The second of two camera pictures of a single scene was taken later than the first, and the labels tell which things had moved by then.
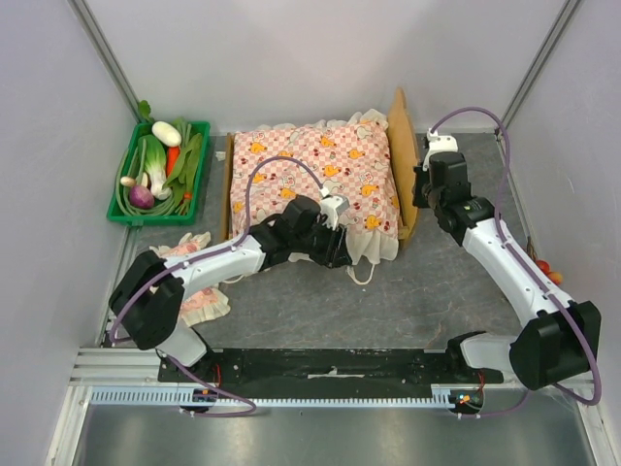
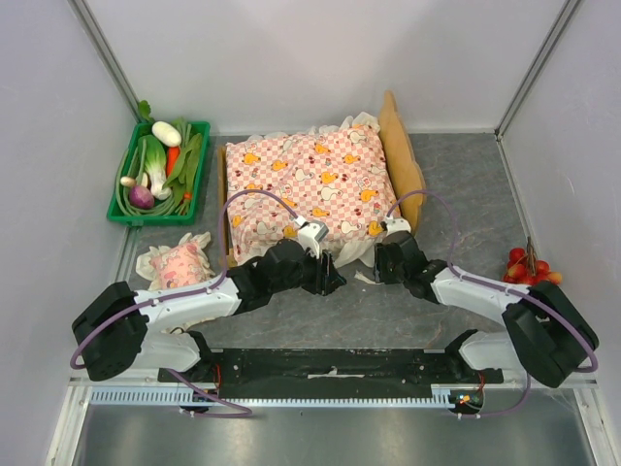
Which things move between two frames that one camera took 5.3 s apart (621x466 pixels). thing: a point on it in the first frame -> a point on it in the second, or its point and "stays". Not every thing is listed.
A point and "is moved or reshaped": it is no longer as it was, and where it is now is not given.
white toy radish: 166,133 stays
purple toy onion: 141,196 stays
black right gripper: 420,183 -> 381,262
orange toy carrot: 173,152 stays
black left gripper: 335,253 -> 326,278
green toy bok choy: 152,152 stays
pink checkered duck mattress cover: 350,155 is moved or reshaped
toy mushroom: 127,182 stays
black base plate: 332,373 stays
